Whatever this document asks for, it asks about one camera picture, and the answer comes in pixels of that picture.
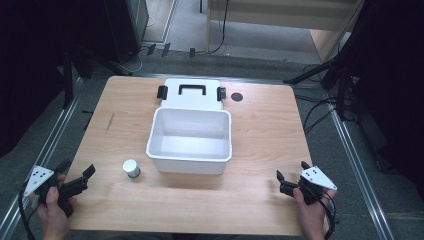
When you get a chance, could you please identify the black cabinet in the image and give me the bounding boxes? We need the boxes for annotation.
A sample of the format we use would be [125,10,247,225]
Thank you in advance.
[102,0,150,64]

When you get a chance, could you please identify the black floor cables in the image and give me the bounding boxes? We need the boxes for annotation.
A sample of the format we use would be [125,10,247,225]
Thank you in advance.
[293,63,359,136]

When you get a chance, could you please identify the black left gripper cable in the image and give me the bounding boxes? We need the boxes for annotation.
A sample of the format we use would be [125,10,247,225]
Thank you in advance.
[17,190,38,240]

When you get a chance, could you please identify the white box lid black handle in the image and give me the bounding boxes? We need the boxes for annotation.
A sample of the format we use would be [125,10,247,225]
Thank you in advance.
[156,78,228,111]

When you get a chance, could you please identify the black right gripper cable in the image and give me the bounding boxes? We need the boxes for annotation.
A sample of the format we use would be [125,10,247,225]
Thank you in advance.
[308,184,337,240]

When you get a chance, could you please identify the person's left hand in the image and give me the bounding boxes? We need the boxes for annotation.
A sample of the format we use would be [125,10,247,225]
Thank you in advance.
[32,174,78,234]

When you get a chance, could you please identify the black hanging cable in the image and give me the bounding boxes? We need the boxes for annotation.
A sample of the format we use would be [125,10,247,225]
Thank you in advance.
[209,0,232,55]

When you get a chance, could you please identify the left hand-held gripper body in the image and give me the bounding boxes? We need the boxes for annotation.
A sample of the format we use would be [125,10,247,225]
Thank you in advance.
[22,165,90,218]

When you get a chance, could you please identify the black metal stand leg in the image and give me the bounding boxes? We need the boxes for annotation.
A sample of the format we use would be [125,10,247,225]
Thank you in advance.
[61,49,75,110]

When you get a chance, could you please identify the person's right hand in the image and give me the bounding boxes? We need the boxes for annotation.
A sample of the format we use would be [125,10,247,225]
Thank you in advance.
[292,187,338,234]

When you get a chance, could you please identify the white floor cable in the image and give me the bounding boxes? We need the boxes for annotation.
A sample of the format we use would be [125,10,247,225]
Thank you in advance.
[117,46,151,75]

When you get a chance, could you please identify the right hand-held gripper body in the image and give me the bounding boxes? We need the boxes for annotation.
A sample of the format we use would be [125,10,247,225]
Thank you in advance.
[279,165,338,206]

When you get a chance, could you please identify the white plastic storage box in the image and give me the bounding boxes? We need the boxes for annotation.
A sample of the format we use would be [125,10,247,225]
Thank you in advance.
[145,106,233,176]

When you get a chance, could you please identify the small can white lid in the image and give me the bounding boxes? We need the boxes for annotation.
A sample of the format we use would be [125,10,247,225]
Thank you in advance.
[121,158,142,179]

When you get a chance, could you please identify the black metal stand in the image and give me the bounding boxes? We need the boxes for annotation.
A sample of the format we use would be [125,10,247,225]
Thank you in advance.
[282,0,424,123]

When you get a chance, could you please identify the dark curtain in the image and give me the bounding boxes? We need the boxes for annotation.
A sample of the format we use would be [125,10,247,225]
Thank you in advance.
[0,0,113,159]

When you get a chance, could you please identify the aluminium floor rail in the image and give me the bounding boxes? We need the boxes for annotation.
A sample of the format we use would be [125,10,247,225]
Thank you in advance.
[0,75,86,240]
[324,96,397,240]

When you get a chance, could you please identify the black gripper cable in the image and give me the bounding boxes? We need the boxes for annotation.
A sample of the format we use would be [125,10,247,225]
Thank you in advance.
[17,190,38,240]
[308,184,337,240]

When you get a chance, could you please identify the light wooden desk frame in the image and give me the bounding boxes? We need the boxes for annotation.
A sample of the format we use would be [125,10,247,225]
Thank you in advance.
[205,0,365,64]

